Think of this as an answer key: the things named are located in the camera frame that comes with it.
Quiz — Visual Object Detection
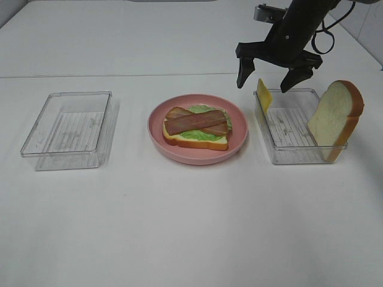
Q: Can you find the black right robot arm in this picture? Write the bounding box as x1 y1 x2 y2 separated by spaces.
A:
235 0 356 93

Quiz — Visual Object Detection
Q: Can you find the pink round plate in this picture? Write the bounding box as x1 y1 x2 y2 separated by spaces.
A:
148 94 248 165

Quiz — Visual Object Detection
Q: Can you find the clear plastic tray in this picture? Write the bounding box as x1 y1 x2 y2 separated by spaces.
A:
20 91 119 171
254 88 348 164

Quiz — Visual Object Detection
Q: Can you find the green lettuce leaf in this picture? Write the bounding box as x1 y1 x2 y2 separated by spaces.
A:
179 104 232 142

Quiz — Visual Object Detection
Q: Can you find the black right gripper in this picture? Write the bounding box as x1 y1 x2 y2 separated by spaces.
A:
236 22 323 93

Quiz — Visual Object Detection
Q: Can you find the white bread slice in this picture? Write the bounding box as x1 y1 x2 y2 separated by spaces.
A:
162 119 230 151
308 80 364 162

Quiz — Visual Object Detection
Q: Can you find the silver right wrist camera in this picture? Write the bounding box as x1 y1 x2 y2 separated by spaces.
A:
254 4 288 24

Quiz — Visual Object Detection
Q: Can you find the bacon strip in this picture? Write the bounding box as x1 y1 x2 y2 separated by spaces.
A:
164 110 226 135
164 107 227 135

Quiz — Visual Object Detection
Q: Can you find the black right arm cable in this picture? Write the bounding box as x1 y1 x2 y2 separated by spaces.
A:
311 0 357 56

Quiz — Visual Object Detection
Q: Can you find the clear right plastic tray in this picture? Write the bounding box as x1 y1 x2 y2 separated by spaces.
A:
254 88 348 164

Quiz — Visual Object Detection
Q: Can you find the yellow cheese slice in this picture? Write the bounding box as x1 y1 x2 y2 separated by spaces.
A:
256 78 273 127

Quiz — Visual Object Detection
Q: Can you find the clear left plastic tray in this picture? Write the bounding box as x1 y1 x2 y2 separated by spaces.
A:
20 91 119 171

